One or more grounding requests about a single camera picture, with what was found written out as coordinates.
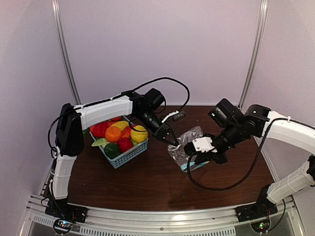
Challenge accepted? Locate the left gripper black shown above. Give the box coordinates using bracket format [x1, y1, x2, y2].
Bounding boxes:
[134, 110, 179, 146]

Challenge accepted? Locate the clear zip top bag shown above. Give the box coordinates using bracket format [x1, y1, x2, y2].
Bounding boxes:
[167, 125, 212, 173]

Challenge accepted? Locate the green lime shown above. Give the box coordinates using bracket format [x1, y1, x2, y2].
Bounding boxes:
[104, 143, 121, 159]

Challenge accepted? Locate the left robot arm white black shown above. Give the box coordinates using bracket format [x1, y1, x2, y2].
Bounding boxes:
[50, 88, 179, 218]

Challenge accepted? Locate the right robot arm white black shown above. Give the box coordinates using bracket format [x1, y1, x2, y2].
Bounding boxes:
[184, 98, 315, 217]

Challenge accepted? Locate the yellow lemon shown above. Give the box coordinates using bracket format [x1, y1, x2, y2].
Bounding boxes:
[130, 125, 148, 144]

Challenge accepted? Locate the red apple toy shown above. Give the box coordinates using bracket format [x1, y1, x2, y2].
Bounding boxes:
[117, 138, 134, 153]

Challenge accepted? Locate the yellow banana toy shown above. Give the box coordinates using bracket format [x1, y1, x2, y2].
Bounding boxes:
[111, 120, 129, 131]

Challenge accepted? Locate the orange fruit in basket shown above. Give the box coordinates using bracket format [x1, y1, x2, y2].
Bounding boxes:
[105, 126, 122, 143]

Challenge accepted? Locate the green leafy vegetable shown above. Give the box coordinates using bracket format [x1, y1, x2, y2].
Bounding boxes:
[91, 138, 110, 148]

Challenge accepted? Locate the red bell pepper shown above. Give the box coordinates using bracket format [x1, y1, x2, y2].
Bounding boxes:
[89, 121, 108, 138]

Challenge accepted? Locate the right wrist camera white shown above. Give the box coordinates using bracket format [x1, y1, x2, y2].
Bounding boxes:
[192, 137, 215, 152]

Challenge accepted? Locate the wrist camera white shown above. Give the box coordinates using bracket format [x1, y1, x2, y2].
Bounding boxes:
[161, 111, 186, 123]
[192, 137, 215, 152]

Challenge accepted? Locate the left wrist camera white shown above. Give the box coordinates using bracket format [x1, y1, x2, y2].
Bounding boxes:
[161, 111, 186, 123]

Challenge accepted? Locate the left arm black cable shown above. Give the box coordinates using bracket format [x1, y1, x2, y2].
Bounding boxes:
[132, 77, 190, 116]

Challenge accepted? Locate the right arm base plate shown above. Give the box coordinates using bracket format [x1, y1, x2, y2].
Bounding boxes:
[235, 203, 278, 222]

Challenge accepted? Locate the aluminium front rail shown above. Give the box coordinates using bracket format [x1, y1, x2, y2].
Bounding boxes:
[18, 195, 306, 236]

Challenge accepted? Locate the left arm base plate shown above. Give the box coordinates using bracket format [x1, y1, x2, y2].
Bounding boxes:
[45, 203, 88, 223]

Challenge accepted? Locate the right aluminium frame post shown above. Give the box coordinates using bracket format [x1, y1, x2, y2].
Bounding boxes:
[238, 0, 268, 109]

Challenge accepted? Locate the aluminium frame post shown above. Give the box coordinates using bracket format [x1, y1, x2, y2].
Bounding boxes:
[51, 0, 81, 104]
[238, 0, 268, 109]

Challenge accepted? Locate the left aluminium frame post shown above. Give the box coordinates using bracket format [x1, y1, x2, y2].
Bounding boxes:
[51, 0, 81, 104]

